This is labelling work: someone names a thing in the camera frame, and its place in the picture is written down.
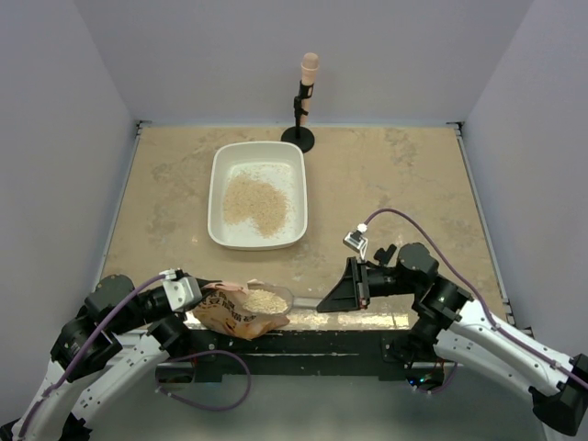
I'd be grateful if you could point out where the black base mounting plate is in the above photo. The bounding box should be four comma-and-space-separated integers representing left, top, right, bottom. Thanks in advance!
153, 328, 463, 383

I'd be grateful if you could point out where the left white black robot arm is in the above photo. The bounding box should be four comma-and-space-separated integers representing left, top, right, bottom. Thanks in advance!
1, 269, 216, 440

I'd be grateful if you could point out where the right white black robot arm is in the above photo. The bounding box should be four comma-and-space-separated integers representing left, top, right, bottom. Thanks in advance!
317, 243, 587, 436

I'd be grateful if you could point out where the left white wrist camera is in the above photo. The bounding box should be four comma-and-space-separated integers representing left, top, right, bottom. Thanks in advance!
160, 268, 208, 312

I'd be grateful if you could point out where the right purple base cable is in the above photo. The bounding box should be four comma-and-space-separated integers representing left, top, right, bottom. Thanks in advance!
411, 360, 460, 396

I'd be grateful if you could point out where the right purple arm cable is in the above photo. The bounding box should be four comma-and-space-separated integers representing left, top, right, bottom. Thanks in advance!
362, 208, 588, 391

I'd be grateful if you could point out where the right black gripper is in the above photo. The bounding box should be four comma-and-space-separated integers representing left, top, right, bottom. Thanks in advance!
318, 256, 420, 313

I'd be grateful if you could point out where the white plastic litter box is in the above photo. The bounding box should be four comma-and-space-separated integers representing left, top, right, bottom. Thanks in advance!
208, 141, 308, 251

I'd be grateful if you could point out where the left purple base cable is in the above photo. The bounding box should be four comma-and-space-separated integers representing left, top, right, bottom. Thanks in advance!
154, 349, 253, 411

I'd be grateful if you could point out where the black stand with beige handle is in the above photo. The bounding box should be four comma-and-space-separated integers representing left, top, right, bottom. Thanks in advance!
281, 52, 320, 153

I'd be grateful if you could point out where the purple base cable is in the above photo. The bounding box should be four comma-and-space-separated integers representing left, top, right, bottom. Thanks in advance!
154, 349, 253, 411
411, 360, 460, 396

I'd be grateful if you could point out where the pink cat litter bag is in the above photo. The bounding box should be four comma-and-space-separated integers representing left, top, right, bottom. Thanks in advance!
190, 282, 289, 340

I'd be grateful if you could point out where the clear plastic scoop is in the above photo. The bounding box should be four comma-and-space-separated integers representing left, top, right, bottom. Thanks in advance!
243, 283, 321, 315

